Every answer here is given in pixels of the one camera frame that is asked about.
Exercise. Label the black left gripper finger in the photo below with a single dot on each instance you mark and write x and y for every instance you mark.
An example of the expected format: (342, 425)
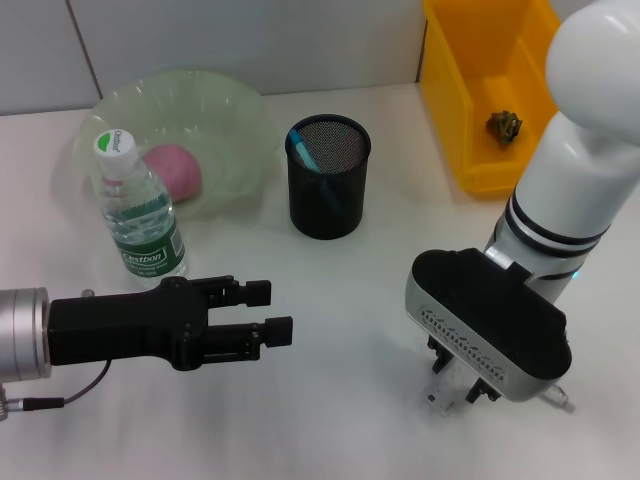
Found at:
(279, 331)

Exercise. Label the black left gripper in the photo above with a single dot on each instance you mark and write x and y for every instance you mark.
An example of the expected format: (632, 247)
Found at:
(110, 330)

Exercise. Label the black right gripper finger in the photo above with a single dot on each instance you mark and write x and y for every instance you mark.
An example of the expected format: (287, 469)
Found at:
(440, 357)
(482, 392)

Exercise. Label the transparent plastic ruler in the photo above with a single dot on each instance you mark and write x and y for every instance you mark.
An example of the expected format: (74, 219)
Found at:
(452, 395)

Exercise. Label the grey and clear pen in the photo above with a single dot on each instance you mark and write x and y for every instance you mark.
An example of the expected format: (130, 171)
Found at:
(560, 397)

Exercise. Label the clear green-label water bottle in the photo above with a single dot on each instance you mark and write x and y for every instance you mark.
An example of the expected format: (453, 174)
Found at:
(145, 220)

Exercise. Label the pink peach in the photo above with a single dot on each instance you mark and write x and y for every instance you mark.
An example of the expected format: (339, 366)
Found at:
(175, 170)

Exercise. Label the blue and teal scissors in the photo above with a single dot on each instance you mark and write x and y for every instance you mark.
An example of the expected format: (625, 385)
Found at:
(305, 150)

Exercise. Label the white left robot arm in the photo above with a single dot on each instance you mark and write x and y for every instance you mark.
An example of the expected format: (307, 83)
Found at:
(20, 330)

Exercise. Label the black mesh pen holder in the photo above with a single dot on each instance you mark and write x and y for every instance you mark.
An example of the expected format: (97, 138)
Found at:
(350, 220)

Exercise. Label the pale green glass fruit plate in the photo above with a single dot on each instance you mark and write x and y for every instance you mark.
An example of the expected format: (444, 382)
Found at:
(225, 115)

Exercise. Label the yellow plastic bin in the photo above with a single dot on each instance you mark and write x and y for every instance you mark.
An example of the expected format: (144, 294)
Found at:
(450, 100)

